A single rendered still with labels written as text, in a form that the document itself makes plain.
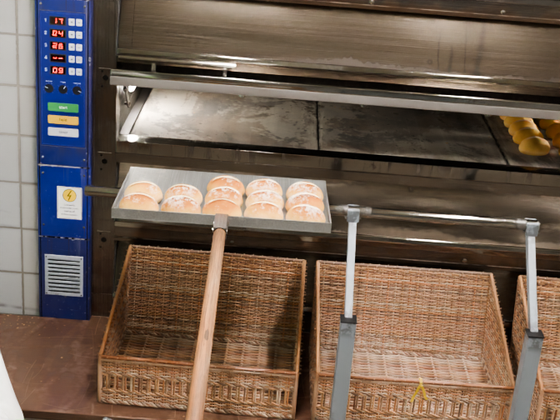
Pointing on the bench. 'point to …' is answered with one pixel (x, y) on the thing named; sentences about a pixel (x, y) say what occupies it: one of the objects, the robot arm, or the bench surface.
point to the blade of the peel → (170, 177)
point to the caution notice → (69, 202)
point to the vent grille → (63, 275)
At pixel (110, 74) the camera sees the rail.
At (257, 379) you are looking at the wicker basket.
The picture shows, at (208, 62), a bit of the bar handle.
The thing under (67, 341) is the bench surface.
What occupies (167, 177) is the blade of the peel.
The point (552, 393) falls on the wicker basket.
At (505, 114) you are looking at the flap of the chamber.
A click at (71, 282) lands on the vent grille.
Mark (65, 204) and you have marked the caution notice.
